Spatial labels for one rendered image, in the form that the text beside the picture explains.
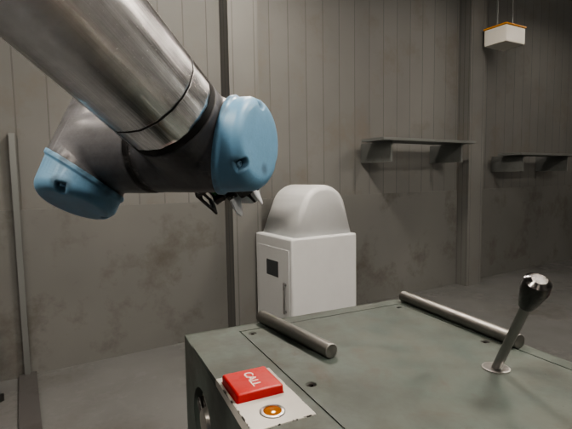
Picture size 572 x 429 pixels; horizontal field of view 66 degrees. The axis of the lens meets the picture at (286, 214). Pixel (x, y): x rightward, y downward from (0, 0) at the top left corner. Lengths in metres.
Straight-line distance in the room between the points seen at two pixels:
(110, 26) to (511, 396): 0.56
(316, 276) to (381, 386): 3.23
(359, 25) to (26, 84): 3.42
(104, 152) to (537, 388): 0.56
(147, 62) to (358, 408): 0.42
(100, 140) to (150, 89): 0.12
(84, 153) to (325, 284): 3.55
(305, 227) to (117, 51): 3.50
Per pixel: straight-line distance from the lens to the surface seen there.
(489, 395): 0.61
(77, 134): 0.42
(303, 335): 0.70
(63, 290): 3.99
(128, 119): 0.30
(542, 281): 0.57
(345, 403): 0.56
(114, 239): 3.97
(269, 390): 0.57
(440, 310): 0.87
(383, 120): 5.45
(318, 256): 3.79
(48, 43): 0.27
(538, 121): 8.11
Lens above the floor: 1.52
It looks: 5 degrees down
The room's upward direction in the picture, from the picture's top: 1 degrees counter-clockwise
